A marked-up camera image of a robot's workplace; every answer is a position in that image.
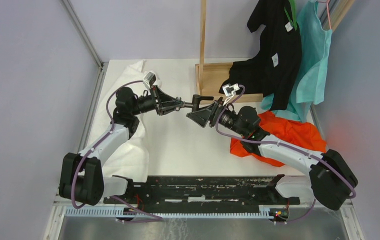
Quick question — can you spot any white cable duct strip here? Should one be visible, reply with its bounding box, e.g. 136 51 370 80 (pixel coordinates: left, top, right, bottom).
65 206 273 220

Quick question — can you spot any white towel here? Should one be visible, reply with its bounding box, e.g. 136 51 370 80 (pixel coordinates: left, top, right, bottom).
86 59 154 183

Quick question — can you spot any dark metal faucet body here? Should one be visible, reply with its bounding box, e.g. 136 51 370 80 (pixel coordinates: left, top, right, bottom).
184 94 214 112

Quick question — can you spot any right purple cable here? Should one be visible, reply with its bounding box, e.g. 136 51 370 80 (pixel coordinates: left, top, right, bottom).
214 85 357 200

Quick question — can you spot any purple cable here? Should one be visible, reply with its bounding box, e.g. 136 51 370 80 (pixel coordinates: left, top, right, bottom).
214 85 357 200
71 80 144 210

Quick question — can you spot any green hanger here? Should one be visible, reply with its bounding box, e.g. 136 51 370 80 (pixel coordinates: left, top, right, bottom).
284 0 298 32

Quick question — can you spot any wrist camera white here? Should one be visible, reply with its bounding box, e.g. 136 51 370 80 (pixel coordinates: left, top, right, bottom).
143 71 157 89
222 83 240 105

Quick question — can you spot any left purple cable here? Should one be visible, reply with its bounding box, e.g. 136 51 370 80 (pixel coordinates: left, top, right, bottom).
71 80 144 210

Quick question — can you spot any small silver tee fitting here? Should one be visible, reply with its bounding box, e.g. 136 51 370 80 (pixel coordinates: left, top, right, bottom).
174 96 186 112

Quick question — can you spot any orange cloth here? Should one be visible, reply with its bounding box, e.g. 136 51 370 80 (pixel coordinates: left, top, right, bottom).
230 111 326 167

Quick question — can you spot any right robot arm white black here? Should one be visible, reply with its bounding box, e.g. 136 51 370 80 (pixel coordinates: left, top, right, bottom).
186 100 358 211

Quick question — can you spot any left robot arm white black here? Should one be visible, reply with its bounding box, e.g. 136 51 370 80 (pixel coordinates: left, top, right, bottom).
59 84 187 209

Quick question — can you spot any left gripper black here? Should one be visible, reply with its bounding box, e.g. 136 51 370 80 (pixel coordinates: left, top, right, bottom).
131 84 184 116

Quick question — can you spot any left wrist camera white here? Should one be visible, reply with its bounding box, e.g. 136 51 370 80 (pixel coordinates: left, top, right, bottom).
143 71 157 89

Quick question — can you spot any teal garment hanging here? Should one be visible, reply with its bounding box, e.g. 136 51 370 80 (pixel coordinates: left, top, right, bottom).
272 0 332 122

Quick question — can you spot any wooden clothes rack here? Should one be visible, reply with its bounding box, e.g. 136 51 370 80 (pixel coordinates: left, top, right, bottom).
193 0 263 97

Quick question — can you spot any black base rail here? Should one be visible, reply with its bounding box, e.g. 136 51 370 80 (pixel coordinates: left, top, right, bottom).
120 175 300 214

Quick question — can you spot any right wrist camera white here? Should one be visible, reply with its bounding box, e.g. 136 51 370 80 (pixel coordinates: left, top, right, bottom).
222 83 240 105

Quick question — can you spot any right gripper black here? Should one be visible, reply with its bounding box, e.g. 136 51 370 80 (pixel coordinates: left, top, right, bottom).
187 97 247 137

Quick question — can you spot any pink hanger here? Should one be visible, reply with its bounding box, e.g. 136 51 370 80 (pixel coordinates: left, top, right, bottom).
318 0 332 30

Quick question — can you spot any black t-shirt hanging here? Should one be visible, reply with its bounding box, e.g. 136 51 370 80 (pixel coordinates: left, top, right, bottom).
222 0 302 111

